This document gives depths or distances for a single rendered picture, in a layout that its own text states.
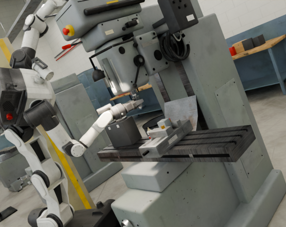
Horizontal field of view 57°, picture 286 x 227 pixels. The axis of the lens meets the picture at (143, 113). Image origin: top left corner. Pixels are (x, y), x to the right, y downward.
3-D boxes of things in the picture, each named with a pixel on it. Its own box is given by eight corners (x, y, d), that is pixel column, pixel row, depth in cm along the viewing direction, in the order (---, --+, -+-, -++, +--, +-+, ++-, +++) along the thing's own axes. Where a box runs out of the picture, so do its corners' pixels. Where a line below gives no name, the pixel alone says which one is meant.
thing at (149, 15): (137, 42, 162) (123, 11, 158) (117, 53, 179) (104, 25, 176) (205, 17, 211) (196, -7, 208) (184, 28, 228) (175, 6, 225)
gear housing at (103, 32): (105, 40, 146) (97, 22, 144) (85, 53, 164) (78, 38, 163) (145, 27, 166) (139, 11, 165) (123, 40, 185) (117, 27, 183)
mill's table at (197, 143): (235, 162, 121) (229, 147, 120) (100, 161, 216) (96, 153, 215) (256, 138, 135) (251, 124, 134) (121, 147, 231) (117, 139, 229)
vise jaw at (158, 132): (168, 136, 151) (165, 129, 150) (150, 138, 162) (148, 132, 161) (174, 131, 155) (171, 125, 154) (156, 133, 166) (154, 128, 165)
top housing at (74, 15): (84, 25, 137) (70, -5, 135) (64, 43, 158) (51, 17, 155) (144, 10, 167) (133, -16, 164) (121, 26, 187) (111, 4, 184)
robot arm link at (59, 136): (70, 164, 148) (48, 133, 139) (63, 157, 159) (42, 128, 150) (87, 151, 153) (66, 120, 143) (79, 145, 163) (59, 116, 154)
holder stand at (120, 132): (132, 145, 192) (121, 120, 189) (113, 147, 207) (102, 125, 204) (142, 137, 201) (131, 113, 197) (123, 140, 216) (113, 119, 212)
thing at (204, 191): (182, 301, 149) (139, 212, 139) (146, 281, 174) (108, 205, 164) (244, 210, 199) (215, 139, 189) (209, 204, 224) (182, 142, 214)
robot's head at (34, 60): (41, 79, 149) (40, 70, 143) (30, 70, 150) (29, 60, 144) (49, 73, 153) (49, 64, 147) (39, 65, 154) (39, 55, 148)
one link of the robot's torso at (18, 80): (-6, 140, 148) (5, 93, 128) (-14, 98, 166) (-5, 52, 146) (47, 137, 167) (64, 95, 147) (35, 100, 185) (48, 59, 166)
